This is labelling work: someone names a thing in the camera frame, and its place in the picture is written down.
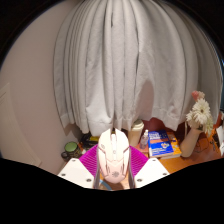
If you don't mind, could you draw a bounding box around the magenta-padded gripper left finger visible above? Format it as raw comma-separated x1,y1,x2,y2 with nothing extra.
57,144,100,190

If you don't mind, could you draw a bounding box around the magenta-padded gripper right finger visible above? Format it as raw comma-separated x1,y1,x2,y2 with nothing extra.
127,145,171,190

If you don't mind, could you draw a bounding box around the white computer mouse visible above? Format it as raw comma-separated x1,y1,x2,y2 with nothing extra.
96,128,131,185

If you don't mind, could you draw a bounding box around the dark green mug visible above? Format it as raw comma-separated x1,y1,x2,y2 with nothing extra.
60,141,83,162

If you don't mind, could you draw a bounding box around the blue-cover book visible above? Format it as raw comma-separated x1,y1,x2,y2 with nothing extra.
147,129,175,158

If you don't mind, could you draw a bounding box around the clear spray bottle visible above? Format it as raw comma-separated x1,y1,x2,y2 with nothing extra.
139,129,150,150

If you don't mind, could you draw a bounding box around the cream lidded tumbler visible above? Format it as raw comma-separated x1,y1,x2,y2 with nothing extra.
128,118,145,148

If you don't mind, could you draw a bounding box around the white flower bouquet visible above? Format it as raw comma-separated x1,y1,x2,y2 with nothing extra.
185,90,214,135

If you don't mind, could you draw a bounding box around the white device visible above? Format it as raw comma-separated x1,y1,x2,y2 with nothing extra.
215,124,224,156

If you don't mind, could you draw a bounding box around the white pleated curtain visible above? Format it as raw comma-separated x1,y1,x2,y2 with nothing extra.
53,0,221,137

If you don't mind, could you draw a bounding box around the black cable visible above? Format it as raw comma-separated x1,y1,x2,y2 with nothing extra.
199,133,218,151

